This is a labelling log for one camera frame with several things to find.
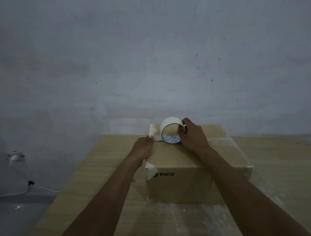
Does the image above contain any person's left forearm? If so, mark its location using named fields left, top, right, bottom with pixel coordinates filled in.
left=62, top=158, right=144, bottom=236

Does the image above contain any person's right forearm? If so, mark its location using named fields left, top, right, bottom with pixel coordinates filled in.
left=202, top=147, right=309, bottom=236

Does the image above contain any person's right hand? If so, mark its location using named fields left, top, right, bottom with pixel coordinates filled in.
left=179, top=117, right=212, bottom=159

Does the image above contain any white floor cable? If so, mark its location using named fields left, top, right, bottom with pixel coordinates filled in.
left=0, top=160, right=61, bottom=197

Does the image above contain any brown cardboard box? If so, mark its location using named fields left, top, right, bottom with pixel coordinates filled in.
left=145, top=124, right=253, bottom=205

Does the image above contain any clear tape roll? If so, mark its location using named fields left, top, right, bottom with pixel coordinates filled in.
left=160, top=117, right=187, bottom=144

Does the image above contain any person's left hand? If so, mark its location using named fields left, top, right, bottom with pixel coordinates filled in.
left=130, top=135, right=155, bottom=168

